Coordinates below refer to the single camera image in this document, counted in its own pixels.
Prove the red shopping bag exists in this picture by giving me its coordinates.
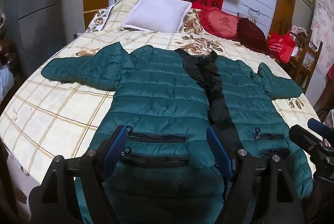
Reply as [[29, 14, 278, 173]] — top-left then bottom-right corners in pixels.
[[267, 31, 296, 63]]

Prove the green puffer jacket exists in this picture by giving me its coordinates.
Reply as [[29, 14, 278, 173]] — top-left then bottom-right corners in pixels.
[[41, 42, 314, 224]]

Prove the dark red velvet pillow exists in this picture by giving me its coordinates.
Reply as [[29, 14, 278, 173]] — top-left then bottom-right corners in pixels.
[[236, 18, 274, 56]]

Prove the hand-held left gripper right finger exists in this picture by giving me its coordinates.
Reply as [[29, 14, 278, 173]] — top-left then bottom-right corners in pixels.
[[207, 126, 305, 224]]

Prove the floral pink curtain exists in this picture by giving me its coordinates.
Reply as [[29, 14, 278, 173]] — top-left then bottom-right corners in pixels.
[[310, 0, 334, 78]]

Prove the grey wardrobe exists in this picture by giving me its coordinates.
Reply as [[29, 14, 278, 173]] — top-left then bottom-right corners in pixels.
[[0, 0, 86, 78]]

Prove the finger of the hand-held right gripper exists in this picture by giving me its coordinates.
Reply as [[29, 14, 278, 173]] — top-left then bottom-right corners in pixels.
[[307, 118, 334, 137], [288, 124, 328, 155]]

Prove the white square pillow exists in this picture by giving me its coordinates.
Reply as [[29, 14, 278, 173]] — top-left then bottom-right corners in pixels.
[[122, 0, 193, 33]]

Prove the wooden chair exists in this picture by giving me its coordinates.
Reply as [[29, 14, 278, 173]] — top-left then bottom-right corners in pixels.
[[288, 29, 324, 90]]

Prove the red heart-shaped pillow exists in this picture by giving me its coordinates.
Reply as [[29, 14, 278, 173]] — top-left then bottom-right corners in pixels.
[[197, 7, 240, 40]]

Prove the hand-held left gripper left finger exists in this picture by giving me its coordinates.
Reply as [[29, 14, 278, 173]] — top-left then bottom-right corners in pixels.
[[42, 124, 129, 224]]

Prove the bed with floral checked sheet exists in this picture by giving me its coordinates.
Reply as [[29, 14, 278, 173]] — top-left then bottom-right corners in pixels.
[[0, 0, 323, 216]]

